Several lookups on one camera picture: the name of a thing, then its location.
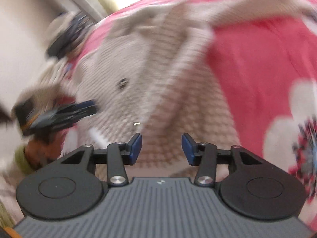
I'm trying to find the red floral bed sheet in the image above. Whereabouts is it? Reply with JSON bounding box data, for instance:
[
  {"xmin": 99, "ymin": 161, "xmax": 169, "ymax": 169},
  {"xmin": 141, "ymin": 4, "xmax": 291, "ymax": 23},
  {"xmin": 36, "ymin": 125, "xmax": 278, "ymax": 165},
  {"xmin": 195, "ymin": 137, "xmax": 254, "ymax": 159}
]
[{"xmin": 62, "ymin": 0, "xmax": 317, "ymax": 231}]

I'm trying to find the beige checkered knit sweater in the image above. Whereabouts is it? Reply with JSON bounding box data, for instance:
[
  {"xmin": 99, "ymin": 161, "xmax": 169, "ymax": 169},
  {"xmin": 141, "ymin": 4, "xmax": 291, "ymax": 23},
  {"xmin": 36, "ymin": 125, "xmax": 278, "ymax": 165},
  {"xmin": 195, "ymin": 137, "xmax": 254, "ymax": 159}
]
[{"xmin": 36, "ymin": 0, "xmax": 317, "ymax": 179}]

